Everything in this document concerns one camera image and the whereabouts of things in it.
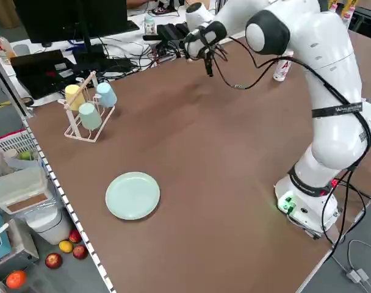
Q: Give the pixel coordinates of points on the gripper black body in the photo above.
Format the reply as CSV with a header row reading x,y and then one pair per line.
x,y
209,50

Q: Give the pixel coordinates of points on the white drink bottle red label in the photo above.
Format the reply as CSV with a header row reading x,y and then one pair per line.
x,y
281,71

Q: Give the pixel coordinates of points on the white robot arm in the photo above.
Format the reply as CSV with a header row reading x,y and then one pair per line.
x,y
326,45

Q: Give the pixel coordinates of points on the cardboard box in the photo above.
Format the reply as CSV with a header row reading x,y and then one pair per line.
x,y
203,3

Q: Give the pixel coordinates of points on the person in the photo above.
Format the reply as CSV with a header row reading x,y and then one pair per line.
x,y
136,3

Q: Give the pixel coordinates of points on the blue plastic cup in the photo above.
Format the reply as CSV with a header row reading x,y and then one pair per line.
x,y
106,94

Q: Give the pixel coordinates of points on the green plastic cup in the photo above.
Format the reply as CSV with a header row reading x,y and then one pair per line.
x,y
89,116

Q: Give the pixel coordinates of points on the yellow plastic cup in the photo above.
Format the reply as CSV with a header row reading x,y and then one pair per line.
x,y
74,96

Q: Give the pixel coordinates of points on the black monitor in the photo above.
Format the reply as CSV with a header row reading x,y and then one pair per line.
x,y
66,18

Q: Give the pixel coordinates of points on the pale green plate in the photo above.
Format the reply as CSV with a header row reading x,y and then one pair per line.
x,y
132,195

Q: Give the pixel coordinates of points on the black equipment box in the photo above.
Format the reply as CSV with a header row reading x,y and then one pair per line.
x,y
368,18

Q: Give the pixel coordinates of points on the black laptop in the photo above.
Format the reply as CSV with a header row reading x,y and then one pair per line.
x,y
36,73

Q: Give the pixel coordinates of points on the white plastic basket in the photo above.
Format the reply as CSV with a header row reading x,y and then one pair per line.
x,y
8,143

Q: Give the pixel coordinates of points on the red apple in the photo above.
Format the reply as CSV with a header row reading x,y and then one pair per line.
x,y
53,261
80,252
75,236

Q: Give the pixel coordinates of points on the clear plastic container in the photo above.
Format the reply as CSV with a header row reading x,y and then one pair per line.
x,y
20,186

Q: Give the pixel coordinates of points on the white bucket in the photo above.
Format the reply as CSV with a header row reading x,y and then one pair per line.
x,y
48,227

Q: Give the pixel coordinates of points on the yellow apple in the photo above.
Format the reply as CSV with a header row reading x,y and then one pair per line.
x,y
65,246

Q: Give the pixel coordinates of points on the small white adapter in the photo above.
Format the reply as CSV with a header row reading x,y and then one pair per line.
x,y
353,275
364,274

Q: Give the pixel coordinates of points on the grey metal bin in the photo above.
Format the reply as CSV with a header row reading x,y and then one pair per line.
x,y
20,244

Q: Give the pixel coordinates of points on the blue crate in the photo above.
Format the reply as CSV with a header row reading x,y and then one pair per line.
x,y
4,253

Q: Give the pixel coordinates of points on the orange fruit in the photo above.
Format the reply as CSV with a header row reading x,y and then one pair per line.
x,y
16,279

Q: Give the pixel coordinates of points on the aluminium profile post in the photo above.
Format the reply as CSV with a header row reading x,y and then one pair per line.
x,y
220,4

